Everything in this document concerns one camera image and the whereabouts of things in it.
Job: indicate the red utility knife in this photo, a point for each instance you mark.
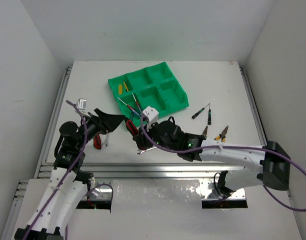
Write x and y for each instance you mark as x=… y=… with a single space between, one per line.
x=97 y=142
x=131 y=128

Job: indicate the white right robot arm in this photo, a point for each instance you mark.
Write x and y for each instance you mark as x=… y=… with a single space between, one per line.
x=260 y=165

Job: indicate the silver wrench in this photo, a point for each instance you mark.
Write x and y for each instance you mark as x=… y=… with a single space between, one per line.
x=146 y=150
x=105 y=143

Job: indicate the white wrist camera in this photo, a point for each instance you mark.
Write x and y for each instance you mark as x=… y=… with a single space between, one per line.
x=81 y=106
x=151 y=115

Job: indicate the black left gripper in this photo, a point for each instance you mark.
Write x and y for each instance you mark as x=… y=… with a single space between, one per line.
x=100 y=122

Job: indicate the green-black screwdriver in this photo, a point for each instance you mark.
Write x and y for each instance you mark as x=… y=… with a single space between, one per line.
x=198 y=112
x=209 y=122

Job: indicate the green six-compartment tray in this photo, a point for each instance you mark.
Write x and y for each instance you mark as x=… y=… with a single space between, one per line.
x=154 y=86

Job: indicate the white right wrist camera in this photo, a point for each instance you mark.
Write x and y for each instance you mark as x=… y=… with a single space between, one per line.
x=151 y=115

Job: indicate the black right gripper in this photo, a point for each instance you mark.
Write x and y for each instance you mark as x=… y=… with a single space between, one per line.
x=139 y=137

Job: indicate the yellow pliers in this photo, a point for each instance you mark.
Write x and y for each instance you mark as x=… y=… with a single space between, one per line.
x=205 y=131
x=222 y=136

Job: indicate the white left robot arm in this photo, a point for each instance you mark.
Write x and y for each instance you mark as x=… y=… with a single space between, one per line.
x=68 y=184

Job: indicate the green-black screwdriver upper right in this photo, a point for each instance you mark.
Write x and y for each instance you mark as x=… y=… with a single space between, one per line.
x=209 y=122

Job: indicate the yellow pliers right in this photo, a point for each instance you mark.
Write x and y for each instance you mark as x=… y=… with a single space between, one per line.
x=222 y=136

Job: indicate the yellow pliers left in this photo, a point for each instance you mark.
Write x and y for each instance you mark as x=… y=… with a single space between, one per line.
x=205 y=131

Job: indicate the blue screwdriver red collar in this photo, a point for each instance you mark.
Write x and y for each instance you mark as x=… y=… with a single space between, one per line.
x=129 y=107

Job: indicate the white foreground cover panel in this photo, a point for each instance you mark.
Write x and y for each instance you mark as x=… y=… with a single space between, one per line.
x=164 y=209

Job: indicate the aluminium front rail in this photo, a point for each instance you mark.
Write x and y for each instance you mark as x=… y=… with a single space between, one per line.
x=157 y=171

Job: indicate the silver wrench centre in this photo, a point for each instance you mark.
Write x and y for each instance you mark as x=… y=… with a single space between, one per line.
x=146 y=150

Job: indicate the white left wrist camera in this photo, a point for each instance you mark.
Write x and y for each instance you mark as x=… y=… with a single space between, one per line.
x=81 y=106

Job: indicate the green-black screwdriver upper left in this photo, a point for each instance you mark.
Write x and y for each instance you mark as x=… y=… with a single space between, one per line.
x=198 y=112

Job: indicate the silver wrench left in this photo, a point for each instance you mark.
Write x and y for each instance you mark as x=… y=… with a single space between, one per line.
x=105 y=143

